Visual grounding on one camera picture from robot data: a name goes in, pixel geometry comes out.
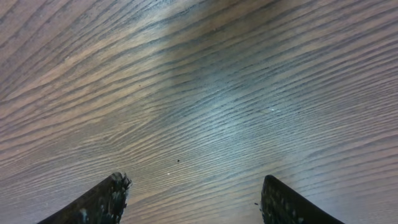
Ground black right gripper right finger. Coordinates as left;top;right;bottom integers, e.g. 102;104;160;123
261;175;343;224

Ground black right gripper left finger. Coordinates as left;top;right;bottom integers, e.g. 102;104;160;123
39;172;131;224

